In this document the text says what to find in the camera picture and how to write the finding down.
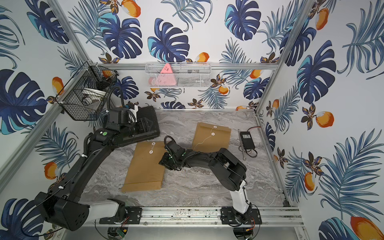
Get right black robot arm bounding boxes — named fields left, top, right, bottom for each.
left=159, top=140, right=252, bottom=216

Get black wire basket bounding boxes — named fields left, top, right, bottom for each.
left=55, top=62, right=119, bottom=121

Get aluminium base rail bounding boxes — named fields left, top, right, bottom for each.
left=58, top=205, right=305, bottom=228

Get white mesh wall basket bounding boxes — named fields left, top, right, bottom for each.
left=145, top=62, right=212, bottom=88

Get black power adapter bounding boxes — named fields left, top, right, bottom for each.
left=240, top=131, right=255, bottom=150

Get black plastic tool case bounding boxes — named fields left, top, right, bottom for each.
left=115, top=106, right=160, bottom=147

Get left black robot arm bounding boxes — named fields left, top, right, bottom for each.
left=34, top=106, right=160, bottom=231

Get white items in black basket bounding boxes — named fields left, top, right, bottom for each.
left=81, top=88, right=107, bottom=106

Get brown kraft file bag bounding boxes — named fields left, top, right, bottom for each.
left=121, top=142, right=166, bottom=193
left=192, top=122, right=232, bottom=153

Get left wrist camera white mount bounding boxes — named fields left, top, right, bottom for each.
left=126, top=102, right=139, bottom=123

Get pink triangular object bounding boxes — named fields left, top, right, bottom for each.
left=153, top=63, right=177, bottom=87

